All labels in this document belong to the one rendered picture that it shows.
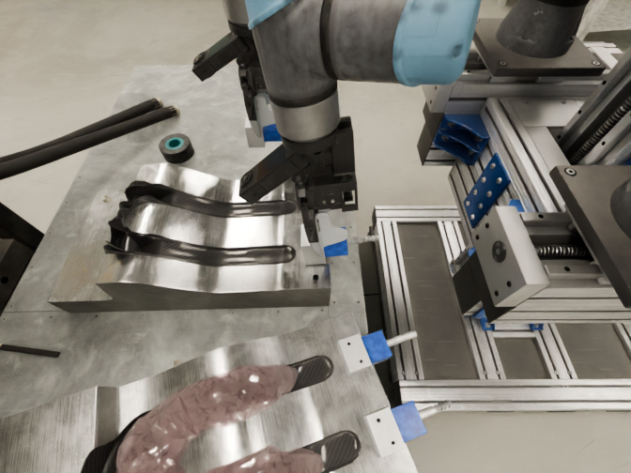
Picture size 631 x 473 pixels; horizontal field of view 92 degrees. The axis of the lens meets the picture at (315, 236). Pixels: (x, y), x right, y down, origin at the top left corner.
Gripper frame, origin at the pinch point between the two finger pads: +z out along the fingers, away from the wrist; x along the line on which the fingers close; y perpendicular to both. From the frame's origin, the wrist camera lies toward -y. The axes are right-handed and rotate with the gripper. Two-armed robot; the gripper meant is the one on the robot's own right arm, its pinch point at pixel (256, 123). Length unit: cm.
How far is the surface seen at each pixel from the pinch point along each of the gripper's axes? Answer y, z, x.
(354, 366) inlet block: 17, 7, -48
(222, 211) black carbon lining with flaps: -6.7, 6.9, -18.5
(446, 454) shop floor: 59, 95, -65
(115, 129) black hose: -37.7, 8.3, 9.2
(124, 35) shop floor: -158, 95, 256
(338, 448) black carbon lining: 14, 10, -59
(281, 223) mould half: 5.5, 6.2, -22.4
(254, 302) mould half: 0.5, 11.9, -36.1
